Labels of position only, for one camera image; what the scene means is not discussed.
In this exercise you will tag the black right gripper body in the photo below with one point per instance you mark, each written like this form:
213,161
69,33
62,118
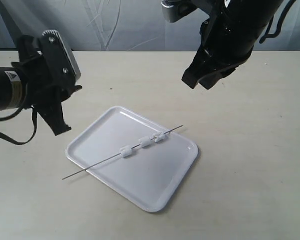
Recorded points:
225,39

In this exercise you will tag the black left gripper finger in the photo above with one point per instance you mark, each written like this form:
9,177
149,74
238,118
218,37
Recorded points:
52,114

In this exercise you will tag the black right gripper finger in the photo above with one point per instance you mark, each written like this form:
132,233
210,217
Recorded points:
210,74
192,74

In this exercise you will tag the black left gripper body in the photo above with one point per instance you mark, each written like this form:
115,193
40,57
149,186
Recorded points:
44,71

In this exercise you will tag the thin metal skewer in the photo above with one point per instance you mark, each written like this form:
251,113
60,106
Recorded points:
135,147

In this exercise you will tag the white marshmallow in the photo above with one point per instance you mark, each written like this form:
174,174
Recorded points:
158,136
126,151
145,141

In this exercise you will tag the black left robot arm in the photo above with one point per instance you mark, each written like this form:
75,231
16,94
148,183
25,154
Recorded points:
12,91

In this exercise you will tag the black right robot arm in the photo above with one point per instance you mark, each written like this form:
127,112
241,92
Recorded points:
257,15

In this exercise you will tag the wrinkled blue-grey backdrop cloth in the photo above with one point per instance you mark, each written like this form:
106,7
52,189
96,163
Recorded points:
125,25

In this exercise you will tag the white rectangular plastic tray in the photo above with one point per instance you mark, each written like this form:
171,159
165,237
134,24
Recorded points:
151,175

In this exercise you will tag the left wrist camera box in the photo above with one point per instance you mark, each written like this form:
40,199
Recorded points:
55,37

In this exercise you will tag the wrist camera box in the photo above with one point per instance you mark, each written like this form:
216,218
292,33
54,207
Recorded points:
177,9
55,37

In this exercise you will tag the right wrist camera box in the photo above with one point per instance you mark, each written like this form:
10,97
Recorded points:
177,9

